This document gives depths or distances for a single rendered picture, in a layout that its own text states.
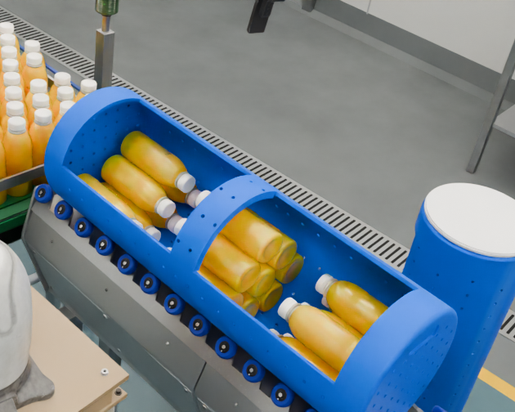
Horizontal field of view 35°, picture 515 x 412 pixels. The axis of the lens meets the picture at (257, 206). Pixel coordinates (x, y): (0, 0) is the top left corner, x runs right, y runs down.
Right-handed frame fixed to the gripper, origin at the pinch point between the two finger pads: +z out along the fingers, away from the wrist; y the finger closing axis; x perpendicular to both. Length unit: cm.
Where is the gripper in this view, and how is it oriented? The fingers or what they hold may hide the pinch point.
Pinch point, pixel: (237, 2)
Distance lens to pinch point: 141.2
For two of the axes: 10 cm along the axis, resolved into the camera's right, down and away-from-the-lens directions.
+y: 4.7, 6.9, -5.5
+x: 8.5, -1.7, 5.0
